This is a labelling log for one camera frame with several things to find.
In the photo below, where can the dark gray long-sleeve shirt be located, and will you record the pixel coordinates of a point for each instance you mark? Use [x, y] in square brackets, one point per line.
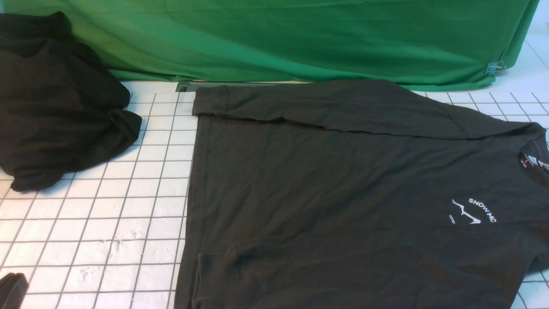
[359, 194]

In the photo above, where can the black clothes pile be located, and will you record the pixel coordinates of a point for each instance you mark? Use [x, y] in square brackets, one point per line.
[62, 111]

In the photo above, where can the metal binder clip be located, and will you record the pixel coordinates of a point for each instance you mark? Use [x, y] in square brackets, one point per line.
[495, 68]

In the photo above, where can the gray metal strip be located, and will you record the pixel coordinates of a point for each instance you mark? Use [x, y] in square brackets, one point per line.
[187, 86]

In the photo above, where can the green backdrop cloth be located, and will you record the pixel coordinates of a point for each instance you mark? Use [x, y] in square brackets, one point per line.
[423, 45]

